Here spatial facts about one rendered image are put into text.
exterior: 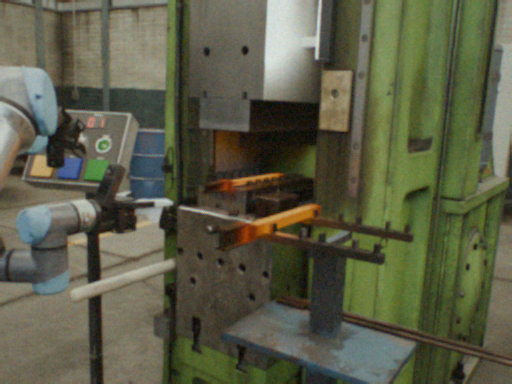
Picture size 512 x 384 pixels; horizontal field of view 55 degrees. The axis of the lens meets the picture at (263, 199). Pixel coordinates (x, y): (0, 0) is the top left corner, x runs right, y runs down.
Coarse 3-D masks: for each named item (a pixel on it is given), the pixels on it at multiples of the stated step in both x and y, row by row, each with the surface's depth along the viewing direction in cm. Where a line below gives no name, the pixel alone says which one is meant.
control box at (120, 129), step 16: (80, 112) 175; (96, 112) 174; (96, 128) 172; (112, 128) 171; (128, 128) 171; (96, 144) 169; (112, 144) 169; (128, 144) 172; (32, 160) 171; (112, 160) 166; (128, 160) 173; (32, 176) 169; (80, 176) 166
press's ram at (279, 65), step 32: (192, 0) 153; (224, 0) 146; (256, 0) 139; (288, 0) 145; (192, 32) 154; (224, 32) 147; (256, 32) 140; (288, 32) 147; (192, 64) 156; (224, 64) 149; (256, 64) 142; (288, 64) 150; (320, 64) 166; (192, 96) 158; (224, 96) 150; (256, 96) 143; (288, 96) 152
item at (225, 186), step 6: (276, 174) 176; (282, 174) 177; (222, 180) 153; (234, 180) 157; (240, 180) 158; (246, 180) 160; (252, 180) 162; (204, 186) 146; (210, 186) 146; (216, 186) 149; (222, 186) 151; (228, 186) 152; (204, 192) 146; (210, 192) 146; (216, 192) 148
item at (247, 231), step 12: (312, 204) 132; (276, 216) 115; (288, 216) 117; (300, 216) 122; (216, 228) 98; (228, 228) 98; (240, 228) 101; (252, 228) 103; (264, 228) 108; (228, 240) 98; (240, 240) 102; (252, 240) 103
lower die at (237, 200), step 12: (276, 180) 172; (288, 180) 174; (312, 180) 183; (228, 192) 154; (240, 192) 151; (252, 192) 153; (264, 192) 158; (312, 192) 184; (204, 204) 161; (228, 204) 155; (240, 204) 152
